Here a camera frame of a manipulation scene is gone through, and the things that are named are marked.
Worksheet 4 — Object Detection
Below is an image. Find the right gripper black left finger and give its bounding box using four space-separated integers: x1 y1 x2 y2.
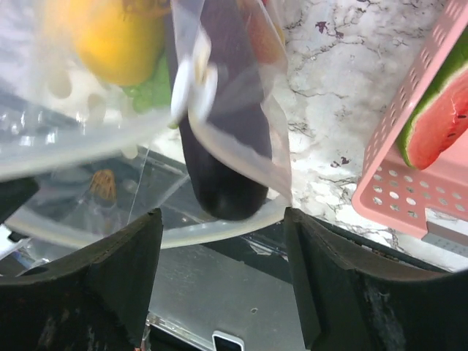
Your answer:
1 208 163 350

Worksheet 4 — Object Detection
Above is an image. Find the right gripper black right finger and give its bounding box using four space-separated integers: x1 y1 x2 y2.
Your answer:
284 208 467 350

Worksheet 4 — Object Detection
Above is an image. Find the clear zip top bag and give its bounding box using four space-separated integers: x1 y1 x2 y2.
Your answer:
1 1 292 262

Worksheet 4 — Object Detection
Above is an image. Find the purple eggplant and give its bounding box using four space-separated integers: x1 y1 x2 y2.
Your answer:
165 1 272 221

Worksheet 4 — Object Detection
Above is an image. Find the watermelon slice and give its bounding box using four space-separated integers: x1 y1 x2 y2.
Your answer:
397 31 467 170

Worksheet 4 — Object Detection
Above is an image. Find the green round fruit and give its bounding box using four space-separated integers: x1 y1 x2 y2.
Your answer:
122 51 172 114

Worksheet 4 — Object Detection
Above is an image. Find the yellow lemon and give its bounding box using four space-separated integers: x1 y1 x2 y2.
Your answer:
68 1 170 86

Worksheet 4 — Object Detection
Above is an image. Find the pink plastic basket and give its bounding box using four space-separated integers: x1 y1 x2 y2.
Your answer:
352 1 467 238

